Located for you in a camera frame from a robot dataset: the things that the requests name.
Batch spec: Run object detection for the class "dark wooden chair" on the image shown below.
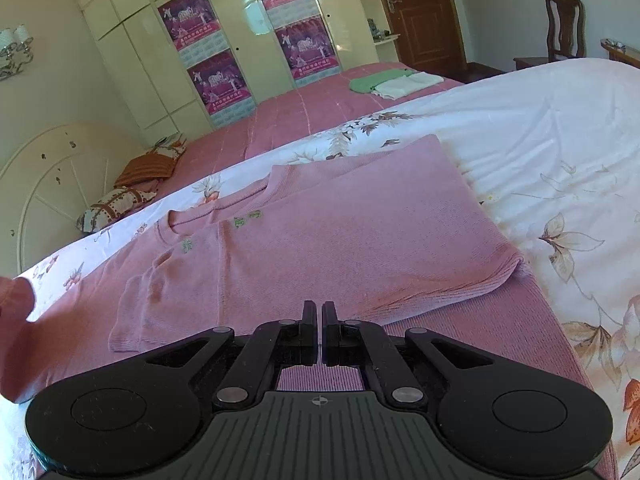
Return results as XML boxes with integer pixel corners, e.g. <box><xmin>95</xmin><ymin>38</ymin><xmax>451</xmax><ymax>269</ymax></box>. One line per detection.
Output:
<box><xmin>545</xmin><ymin>0</ymin><xmax>587</xmax><ymax>63</ymax></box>

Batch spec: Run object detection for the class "floral pillow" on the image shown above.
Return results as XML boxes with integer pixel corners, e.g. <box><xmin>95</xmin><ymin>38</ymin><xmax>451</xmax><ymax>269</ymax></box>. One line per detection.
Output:
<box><xmin>149</xmin><ymin>132</ymin><xmax>189</xmax><ymax>162</ymax></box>

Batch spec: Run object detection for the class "pink checked bedsheet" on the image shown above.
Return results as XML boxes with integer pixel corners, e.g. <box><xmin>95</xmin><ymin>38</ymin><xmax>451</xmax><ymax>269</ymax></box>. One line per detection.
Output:
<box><xmin>112</xmin><ymin>62</ymin><xmax>466</xmax><ymax>196</ymax></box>

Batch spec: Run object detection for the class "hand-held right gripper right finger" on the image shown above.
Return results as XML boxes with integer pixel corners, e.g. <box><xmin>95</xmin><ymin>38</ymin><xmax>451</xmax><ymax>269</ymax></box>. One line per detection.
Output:
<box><xmin>322</xmin><ymin>301</ymin><xmax>496</xmax><ymax>407</ymax></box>

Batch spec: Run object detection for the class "wooden furniture edge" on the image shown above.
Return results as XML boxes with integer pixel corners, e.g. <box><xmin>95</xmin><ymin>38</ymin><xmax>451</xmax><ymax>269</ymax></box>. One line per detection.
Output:
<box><xmin>600</xmin><ymin>38</ymin><xmax>640</xmax><ymax>68</ymax></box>

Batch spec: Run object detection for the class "cream corner shelf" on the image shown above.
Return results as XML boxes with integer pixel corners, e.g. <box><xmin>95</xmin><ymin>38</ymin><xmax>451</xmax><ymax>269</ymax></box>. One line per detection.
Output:
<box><xmin>347</xmin><ymin>0</ymin><xmax>402</xmax><ymax>48</ymax></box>

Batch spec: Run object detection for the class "pink ribbed knit garment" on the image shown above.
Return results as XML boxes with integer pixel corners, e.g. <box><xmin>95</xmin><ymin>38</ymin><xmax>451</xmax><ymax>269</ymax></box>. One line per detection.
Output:
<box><xmin>0</xmin><ymin>257</ymin><xmax>621</xmax><ymax>480</ymax></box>

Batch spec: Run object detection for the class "orange striped pillow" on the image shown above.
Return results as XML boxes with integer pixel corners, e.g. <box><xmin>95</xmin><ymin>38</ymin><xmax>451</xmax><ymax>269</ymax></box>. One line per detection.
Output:
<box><xmin>114</xmin><ymin>151</ymin><xmax>177</xmax><ymax>190</ymax></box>

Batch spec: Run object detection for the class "brown wooden door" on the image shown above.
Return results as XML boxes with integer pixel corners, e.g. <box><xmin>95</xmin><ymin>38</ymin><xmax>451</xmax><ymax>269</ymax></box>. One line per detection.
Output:
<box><xmin>367</xmin><ymin>0</ymin><xmax>468</xmax><ymax>69</ymax></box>

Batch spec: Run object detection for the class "cream round headboard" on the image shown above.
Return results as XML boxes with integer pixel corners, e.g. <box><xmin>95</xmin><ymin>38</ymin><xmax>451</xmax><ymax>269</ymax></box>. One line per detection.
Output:
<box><xmin>0</xmin><ymin>122</ymin><xmax>146</xmax><ymax>277</ymax></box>

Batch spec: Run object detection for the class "brown white patterned pillow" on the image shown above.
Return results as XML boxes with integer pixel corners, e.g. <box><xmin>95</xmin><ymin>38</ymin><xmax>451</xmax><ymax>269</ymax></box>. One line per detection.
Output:
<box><xmin>76</xmin><ymin>186</ymin><xmax>159</xmax><ymax>234</ymax></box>

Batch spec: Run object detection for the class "metal wall lamp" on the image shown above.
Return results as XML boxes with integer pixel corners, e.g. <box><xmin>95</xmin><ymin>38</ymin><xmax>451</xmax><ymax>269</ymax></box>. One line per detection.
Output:
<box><xmin>0</xmin><ymin>24</ymin><xmax>35</xmax><ymax>82</ymax></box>

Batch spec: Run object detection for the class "white floral quilt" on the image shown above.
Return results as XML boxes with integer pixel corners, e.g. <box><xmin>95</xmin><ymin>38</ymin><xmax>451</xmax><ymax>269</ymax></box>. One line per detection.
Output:
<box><xmin>0</xmin><ymin>57</ymin><xmax>640</xmax><ymax>480</ymax></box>

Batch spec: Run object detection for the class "green folded cloth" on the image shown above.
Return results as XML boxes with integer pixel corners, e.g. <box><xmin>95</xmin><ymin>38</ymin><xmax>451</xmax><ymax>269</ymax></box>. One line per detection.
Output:
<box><xmin>348</xmin><ymin>71</ymin><xmax>416</xmax><ymax>95</ymax></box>

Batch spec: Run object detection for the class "cream wardrobe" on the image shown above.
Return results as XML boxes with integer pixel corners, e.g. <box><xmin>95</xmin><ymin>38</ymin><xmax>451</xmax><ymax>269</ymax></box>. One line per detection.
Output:
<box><xmin>60</xmin><ymin>0</ymin><xmax>382</xmax><ymax>147</ymax></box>

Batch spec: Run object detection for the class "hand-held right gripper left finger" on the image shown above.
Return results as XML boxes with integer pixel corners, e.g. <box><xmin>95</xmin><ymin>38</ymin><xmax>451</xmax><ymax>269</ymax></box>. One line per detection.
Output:
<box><xmin>145</xmin><ymin>300</ymin><xmax>320</xmax><ymax>411</ymax></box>

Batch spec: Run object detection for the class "white folded cloth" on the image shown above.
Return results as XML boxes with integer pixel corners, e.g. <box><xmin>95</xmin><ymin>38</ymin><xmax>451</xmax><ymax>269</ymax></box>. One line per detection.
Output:
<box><xmin>372</xmin><ymin>72</ymin><xmax>445</xmax><ymax>101</ymax></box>

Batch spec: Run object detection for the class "pink short-sleeved knit top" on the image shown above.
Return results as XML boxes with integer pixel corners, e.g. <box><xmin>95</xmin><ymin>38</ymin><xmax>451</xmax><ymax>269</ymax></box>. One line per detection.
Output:
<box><xmin>107</xmin><ymin>132</ymin><xmax>526</xmax><ymax>356</ymax></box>

